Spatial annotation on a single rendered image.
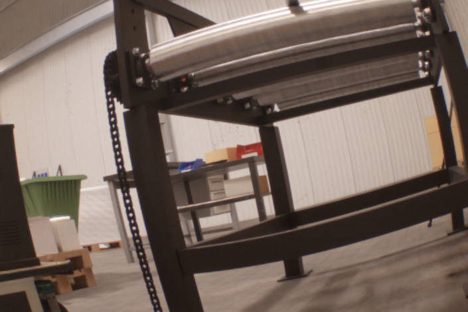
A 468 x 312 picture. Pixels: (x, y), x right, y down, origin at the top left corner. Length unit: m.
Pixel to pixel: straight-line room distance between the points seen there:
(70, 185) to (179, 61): 3.15
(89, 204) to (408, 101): 7.11
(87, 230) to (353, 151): 6.11
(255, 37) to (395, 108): 10.67
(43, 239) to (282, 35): 2.51
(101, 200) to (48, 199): 4.54
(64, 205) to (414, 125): 8.96
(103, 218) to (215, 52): 7.42
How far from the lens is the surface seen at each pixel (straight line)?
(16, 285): 1.71
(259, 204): 4.41
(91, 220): 8.76
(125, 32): 1.63
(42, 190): 4.32
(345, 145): 12.16
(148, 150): 1.56
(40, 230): 3.59
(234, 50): 1.49
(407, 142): 12.02
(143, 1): 1.78
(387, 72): 2.30
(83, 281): 3.77
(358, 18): 1.43
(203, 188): 6.19
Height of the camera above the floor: 0.44
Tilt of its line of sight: 6 degrees up
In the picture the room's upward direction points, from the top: 12 degrees counter-clockwise
